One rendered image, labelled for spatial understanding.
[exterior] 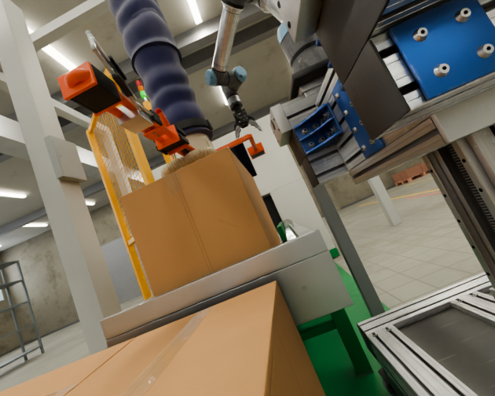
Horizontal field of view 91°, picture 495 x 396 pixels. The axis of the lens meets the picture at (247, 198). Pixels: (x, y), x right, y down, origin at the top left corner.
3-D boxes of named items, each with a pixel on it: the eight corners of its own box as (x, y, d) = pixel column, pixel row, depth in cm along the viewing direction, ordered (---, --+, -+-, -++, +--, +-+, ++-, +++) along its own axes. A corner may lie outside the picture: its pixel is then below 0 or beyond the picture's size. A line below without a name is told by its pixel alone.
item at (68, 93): (97, 116, 55) (89, 98, 56) (123, 102, 55) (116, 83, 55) (64, 99, 47) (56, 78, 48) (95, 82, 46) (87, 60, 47)
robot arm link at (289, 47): (283, 68, 82) (266, 35, 84) (308, 70, 90) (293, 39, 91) (306, 38, 72) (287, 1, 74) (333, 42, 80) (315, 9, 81)
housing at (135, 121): (134, 135, 68) (129, 121, 69) (155, 124, 67) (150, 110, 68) (117, 126, 61) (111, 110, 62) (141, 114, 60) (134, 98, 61)
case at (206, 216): (215, 272, 134) (189, 206, 139) (282, 243, 129) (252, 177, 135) (160, 316, 75) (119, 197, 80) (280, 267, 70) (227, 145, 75)
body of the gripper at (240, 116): (236, 123, 133) (228, 104, 134) (239, 129, 141) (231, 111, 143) (248, 117, 132) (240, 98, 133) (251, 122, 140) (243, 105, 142)
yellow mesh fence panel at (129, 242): (160, 362, 195) (82, 134, 223) (171, 354, 202) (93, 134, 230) (220, 378, 135) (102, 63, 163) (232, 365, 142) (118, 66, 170)
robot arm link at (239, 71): (232, 76, 123) (224, 91, 132) (250, 77, 129) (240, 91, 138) (227, 64, 124) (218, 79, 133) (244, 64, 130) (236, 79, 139)
